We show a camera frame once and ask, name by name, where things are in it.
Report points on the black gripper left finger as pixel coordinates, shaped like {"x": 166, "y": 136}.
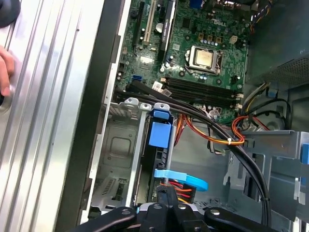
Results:
{"x": 154, "y": 217}

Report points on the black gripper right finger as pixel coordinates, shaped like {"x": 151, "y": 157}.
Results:
{"x": 183, "y": 220}

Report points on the hard disk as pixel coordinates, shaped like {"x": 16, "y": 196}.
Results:
{"x": 159, "y": 135}

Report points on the silver disk bay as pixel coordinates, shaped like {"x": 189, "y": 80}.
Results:
{"x": 136, "y": 145}

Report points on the person's hand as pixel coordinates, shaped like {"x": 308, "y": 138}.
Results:
{"x": 6, "y": 67}

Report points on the silver drive cage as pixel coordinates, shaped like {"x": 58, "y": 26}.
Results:
{"x": 277, "y": 149}

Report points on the black RAM slot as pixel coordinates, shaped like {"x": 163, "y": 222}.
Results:
{"x": 198, "y": 87}
{"x": 210, "y": 99}
{"x": 205, "y": 93}
{"x": 198, "y": 83}

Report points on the black PC case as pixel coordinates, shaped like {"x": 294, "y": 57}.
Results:
{"x": 96, "y": 96}

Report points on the CPU socket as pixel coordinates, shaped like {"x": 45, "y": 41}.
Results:
{"x": 190, "y": 65}

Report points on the silver CPU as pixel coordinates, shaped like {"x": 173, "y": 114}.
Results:
{"x": 204, "y": 57}

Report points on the green motherboard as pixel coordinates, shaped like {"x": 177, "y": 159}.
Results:
{"x": 231, "y": 60}

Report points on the white expansion slot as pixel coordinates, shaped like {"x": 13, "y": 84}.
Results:
{"x": 149, "y": 24}

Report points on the black expansion slot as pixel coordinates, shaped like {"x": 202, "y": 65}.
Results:
{"x": 138, "y": 24}

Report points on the grey power supply unit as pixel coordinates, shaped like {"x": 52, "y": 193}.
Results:
{"x": 277, "y": 36}

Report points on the round black object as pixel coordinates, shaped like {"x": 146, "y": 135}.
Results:
{"x": 8, "y": 12}

